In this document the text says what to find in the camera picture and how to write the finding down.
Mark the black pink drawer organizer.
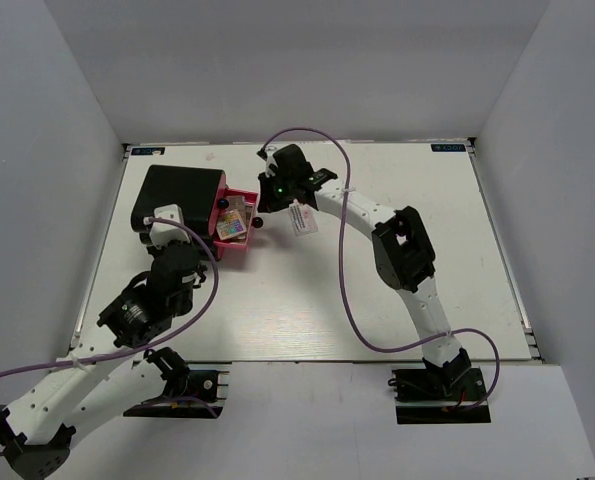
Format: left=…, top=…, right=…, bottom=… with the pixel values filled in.
left=130, top=165, right=263, bottom=260

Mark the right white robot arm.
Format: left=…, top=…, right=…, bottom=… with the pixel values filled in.
left=258, top=144, right=471, bottom=399

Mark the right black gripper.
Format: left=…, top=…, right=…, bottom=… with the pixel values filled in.
left=258, top=170, right=295, bottom=215

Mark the pink-brown eyeshadow palette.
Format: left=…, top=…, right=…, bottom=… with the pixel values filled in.
left=226, top=195, right=253, bottom=216

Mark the clear labelled makeup case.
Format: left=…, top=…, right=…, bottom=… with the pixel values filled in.
left=288, top=200, right=318, bottom=236

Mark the blue label right corner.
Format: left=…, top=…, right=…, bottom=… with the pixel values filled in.
left=430, top=143, right=467, bottom=153

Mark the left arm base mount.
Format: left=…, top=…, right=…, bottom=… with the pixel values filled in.
left=123, top=363, right=231, bottom=420

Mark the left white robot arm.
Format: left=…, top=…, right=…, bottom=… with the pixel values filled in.
left=0, top=229, right=206, bottom=479

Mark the blue label left corner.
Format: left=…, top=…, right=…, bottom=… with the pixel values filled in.
left=130, top=147, right=165, bottom=156

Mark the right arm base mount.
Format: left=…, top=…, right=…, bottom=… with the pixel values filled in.
left=387, top=368, right=491, bottom=425

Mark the blue label corner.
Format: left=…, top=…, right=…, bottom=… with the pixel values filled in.
left=430, top=143, right=467, bottom=153
left=130, top=147, right=165, bottom=156

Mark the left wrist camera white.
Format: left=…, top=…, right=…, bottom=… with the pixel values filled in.
left=143, top=204, right=189, bottom=249

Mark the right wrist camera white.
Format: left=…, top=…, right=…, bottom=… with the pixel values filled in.
left=257, top=146, right=278, bottom=178

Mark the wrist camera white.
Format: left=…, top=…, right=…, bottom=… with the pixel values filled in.
left=143, top=204, right=189, bottom=249
left=257, top=146, right=278, bottom=178

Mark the colourful square eyeshadow palette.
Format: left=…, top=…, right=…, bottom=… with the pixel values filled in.
left=216, top=209, right=247, bottom=241

